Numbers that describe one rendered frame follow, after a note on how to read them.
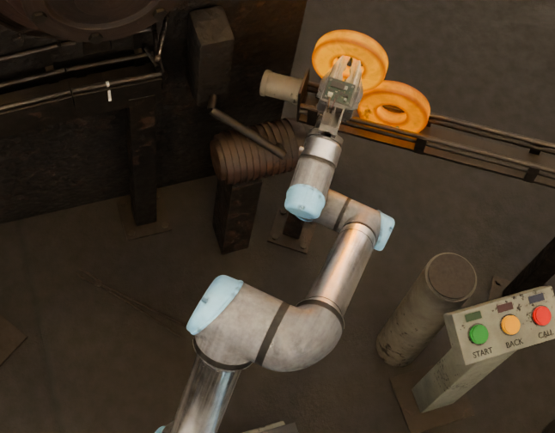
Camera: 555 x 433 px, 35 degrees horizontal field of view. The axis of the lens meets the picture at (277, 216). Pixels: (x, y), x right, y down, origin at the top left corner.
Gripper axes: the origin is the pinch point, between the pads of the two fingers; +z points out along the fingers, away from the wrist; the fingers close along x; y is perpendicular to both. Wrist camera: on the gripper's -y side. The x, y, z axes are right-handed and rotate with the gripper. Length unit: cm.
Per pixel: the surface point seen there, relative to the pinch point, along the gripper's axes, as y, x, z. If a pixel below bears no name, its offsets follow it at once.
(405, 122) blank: -11.9, -15.5, -5.7
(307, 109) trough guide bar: -15.2, 5.7, -8.6
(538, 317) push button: -14, -54, -37
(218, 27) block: -3.9, 28.5, -1.3
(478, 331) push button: -11, -42, -44
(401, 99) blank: -4.6, -12.7, -3.8
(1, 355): -65, 62, -81
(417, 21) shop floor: -103, -18, 64
